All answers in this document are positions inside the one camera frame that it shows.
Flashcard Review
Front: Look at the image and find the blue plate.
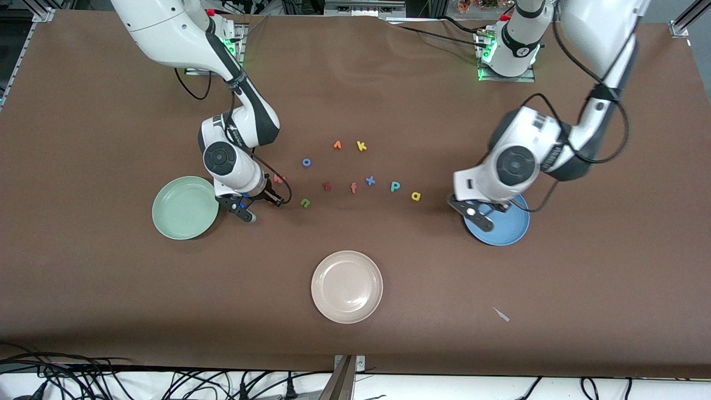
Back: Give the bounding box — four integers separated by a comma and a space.
464, 193, 530, 246

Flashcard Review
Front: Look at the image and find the green plate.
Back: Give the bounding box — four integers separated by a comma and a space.
152, 176, 220, 241

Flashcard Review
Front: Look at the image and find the beige plate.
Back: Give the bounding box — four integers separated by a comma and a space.
311, 251, 384, 324

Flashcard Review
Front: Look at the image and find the brown table cover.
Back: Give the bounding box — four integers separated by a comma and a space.
0, 10, 711, 379

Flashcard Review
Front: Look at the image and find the grey metal box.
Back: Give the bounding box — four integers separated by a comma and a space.
325, 0, 406, 17

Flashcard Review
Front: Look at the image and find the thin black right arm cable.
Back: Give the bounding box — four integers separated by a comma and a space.
231, 92, 293, 207

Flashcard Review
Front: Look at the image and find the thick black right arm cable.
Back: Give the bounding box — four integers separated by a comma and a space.
174, 67, 213, 102

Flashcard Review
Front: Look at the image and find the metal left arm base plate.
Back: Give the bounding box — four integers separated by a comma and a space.
477, 28, 537, 83

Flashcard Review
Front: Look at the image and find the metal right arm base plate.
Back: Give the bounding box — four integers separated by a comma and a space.
185, 23, 246, 76

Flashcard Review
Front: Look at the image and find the long black base cable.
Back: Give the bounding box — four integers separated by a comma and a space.
386, 21, 489, 49

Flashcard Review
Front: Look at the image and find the thin grey base cable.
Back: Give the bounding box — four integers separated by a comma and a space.
225, 16, 268, 44

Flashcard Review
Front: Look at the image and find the short black base cable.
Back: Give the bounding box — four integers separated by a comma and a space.
438, 14, 483, 35

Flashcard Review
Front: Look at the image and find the grey metal bracket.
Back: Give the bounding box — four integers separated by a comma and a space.
319, 354, 366, 400

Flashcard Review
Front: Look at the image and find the aluminium table frame rail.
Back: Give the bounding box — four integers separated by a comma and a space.
669, 0, 711, 101
0, 6, 56, 112

